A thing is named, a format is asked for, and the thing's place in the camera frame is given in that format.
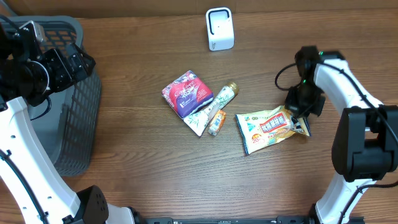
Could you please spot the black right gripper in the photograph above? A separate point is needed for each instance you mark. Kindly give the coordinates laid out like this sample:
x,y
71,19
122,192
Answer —
x,y
291,106

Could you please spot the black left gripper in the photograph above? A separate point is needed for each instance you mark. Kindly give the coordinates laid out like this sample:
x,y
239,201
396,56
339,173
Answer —
x,y
67,75

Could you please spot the yellow snack bag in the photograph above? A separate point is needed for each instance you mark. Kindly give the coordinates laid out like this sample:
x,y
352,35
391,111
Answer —
x,y
264,128

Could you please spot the small orange white box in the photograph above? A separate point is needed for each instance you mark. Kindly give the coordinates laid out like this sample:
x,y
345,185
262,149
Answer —
x,y
217,122

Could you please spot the white green tube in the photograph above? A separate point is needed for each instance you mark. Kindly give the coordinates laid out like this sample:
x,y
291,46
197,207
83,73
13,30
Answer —
x,y
198,121

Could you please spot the purple red tissue pack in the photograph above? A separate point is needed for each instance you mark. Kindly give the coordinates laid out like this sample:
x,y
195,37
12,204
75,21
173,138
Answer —
x,y
187,94

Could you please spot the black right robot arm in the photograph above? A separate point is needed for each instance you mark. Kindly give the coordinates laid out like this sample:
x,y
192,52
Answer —
x,y
364,149

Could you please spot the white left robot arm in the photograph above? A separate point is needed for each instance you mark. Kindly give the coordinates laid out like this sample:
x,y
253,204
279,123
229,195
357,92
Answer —
x,y
40,192

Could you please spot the white barcode scanner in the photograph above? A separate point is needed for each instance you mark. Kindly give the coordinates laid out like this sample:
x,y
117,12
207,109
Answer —
x,y
219,24

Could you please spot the dark grey plastic basket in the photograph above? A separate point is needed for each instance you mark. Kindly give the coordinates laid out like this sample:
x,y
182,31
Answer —
x,y
65,121

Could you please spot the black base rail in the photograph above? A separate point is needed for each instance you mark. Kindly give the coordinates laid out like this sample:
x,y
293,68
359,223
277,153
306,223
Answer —
x,y
278,220

